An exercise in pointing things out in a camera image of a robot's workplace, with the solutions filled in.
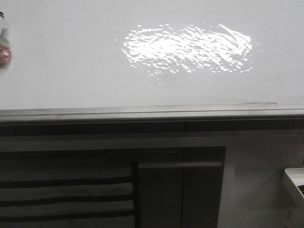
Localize white whiteboard marker with tape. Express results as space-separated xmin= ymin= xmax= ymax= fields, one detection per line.
xmin=0 ymin=11 xmax=12 ymax=69

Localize white whiteboard with metal frame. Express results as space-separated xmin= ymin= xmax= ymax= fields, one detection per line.
xmin=0 ymin=0 xmax=304 ymax=123

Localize white tray at right edge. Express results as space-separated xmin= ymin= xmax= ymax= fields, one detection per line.
xmin=282 ymin=168 xmax=304 ymax=209

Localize grey cabinet panel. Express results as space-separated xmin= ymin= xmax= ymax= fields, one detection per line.
xmin=137 ymin=161 xmax=223 ymax=228

